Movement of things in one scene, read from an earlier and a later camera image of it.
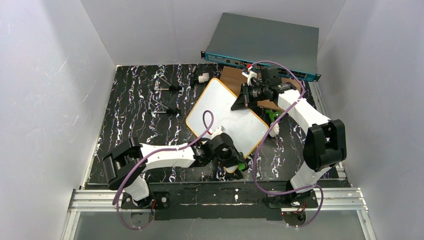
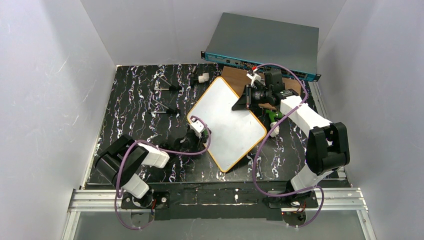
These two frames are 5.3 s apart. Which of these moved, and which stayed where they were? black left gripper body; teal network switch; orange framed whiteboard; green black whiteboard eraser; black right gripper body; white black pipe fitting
Moved: black left gripper body; green black whiteboard eraser
Stayed: white black pipe fitting; teal network switch; orange framed whiteboard; black right gripper body
